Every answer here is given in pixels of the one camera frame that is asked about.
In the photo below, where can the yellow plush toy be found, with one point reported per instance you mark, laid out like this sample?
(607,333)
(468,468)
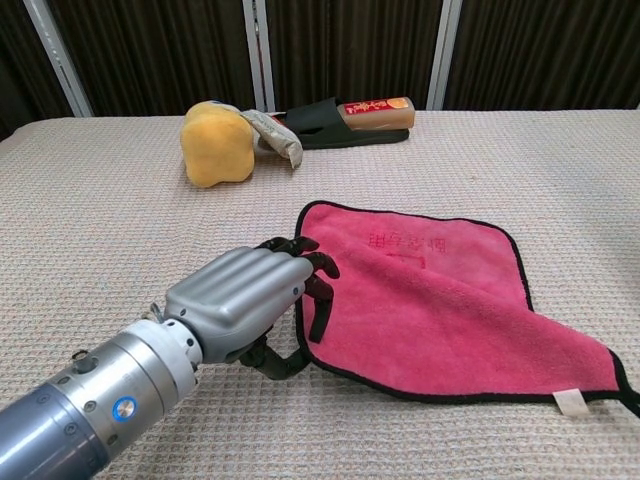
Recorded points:
(217,145)

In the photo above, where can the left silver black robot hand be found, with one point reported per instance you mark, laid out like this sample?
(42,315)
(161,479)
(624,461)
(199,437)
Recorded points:
(235,300)

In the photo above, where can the pink cloth black trim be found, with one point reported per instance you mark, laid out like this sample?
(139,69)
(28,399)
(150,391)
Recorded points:
(425,300)

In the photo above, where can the black slipper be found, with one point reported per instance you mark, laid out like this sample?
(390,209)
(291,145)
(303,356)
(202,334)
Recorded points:
(320,125)

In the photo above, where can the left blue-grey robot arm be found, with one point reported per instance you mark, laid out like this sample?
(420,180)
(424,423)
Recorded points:
(75,400)

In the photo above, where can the dark pleated curtain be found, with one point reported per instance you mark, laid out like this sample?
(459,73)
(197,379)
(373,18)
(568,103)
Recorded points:
(150,50)

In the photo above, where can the white partition post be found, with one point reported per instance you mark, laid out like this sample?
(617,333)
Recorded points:
(444,55)
(259,55)
(57,57)

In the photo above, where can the red orange snack package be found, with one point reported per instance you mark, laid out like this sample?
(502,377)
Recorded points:
(380,115)

